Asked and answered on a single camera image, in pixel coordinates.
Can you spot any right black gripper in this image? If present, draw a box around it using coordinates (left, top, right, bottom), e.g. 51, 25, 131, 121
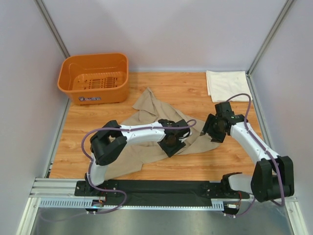
200, 114, 225, 144

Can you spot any beige t shirt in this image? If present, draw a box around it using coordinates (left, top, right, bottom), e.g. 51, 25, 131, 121
105, 88, 219, 180

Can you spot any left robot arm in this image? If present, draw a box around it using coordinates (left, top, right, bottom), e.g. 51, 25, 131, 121
81, 119, 197, 196

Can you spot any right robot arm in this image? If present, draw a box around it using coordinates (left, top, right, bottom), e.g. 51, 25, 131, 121
201, 102, 294, 202

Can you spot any folded white t shirt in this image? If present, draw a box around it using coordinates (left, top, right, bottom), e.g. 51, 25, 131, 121
206, 70, 252, 103

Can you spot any orange plastic basket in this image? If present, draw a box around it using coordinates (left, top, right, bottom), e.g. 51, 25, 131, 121
57, 53, 129, 105

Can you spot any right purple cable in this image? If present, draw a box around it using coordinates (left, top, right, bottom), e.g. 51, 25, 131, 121
224, 93, 286, 218

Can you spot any purple cable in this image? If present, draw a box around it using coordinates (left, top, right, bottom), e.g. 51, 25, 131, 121
82, 119, 198, 216
224, 93, 286, 218

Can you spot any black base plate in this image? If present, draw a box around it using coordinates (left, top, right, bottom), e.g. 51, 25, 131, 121
74, 179, 250, 207

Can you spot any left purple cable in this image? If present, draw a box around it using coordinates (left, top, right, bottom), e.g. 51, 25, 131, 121
82, 119, 198, 216

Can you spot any slotted aluminium cable duct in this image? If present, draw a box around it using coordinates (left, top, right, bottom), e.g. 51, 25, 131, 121
39, 199, 224, 211

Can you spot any right aluminium frame post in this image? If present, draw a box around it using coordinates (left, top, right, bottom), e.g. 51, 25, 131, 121
246, 0, 296, 75

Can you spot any aluminium frame post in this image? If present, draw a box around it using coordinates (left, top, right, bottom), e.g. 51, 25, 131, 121
246, 0, 296, 75
34, 0, 70, 58

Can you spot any left aluminium frame post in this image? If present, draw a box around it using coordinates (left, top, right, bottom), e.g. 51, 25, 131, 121
34, 0, 70, 58

